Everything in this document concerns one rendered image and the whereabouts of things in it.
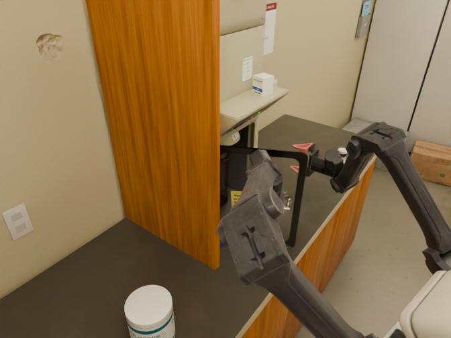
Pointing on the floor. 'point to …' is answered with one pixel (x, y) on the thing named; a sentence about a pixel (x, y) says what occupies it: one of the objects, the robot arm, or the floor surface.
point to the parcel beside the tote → (432, 161)
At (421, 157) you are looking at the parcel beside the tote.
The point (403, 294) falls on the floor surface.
